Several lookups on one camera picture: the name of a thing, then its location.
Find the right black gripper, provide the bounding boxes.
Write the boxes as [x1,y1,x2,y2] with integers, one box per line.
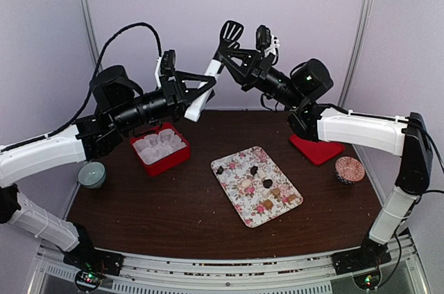
[216,46,304,110]

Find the black white kitchen tongs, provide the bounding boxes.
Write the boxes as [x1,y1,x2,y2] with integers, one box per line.
[185,20,244,122]

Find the dark chocolate cube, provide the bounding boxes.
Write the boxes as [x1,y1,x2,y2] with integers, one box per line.
[250,166,258,175]

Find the brown striped chocolate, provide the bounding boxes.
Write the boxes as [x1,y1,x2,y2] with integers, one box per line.
[263,200,273,209]

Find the dark round chocolate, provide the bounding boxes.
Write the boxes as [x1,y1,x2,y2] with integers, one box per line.
[263,179,273,189]

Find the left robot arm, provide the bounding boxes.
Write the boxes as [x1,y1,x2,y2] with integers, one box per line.
[1,51,216,269]

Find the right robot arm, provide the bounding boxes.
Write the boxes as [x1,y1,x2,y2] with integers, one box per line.
[215,48,438,268]

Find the red chocolate box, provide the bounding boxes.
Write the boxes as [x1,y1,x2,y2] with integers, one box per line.
[130,122,191,177]

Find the white rectangular chocolate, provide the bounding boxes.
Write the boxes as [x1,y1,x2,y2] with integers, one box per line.
[257,169,267,180]

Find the white round swirl chocolate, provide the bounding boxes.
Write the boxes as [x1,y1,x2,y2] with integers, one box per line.
[241,179,251,189]

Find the white cube chocolate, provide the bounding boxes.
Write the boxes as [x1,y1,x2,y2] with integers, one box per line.
[261,189,270,198]

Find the red box lid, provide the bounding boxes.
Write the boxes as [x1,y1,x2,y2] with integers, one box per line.
[289,135,345,166]

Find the floral serving tray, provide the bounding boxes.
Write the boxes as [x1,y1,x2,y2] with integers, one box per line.
[210,146,304,228]

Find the pale green ceramic bowl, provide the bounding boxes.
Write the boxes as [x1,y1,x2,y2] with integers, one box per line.
[77,162,106,189]

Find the red patterned ceramic bowl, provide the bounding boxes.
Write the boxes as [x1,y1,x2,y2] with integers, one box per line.
[335,156,366,185]

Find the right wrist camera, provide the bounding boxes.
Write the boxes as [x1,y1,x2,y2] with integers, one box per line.
[256,25,280,57]

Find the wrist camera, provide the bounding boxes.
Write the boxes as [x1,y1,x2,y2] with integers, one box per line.
[256,25,280,57]
[154,49,176,88]

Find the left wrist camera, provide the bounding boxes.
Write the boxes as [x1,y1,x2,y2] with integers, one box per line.
[154,49,176,88]

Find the right aluminium frame post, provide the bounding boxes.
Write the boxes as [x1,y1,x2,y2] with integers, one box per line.
[335,0,379,116]

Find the aluminium frame post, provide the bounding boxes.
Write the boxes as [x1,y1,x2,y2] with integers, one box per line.
[335,0,379,116]
[79,0,100,64]

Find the left aluminium frame post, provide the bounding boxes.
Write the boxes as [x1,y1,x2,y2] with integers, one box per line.
[79,0,100,64]

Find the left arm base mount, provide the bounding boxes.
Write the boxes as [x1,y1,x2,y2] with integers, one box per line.
[63,250,124,293]

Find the front aluminium rail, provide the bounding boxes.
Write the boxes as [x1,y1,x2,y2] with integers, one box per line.
[34,234,417,294]

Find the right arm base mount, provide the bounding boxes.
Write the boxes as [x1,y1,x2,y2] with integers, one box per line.
[331,246,392,291]

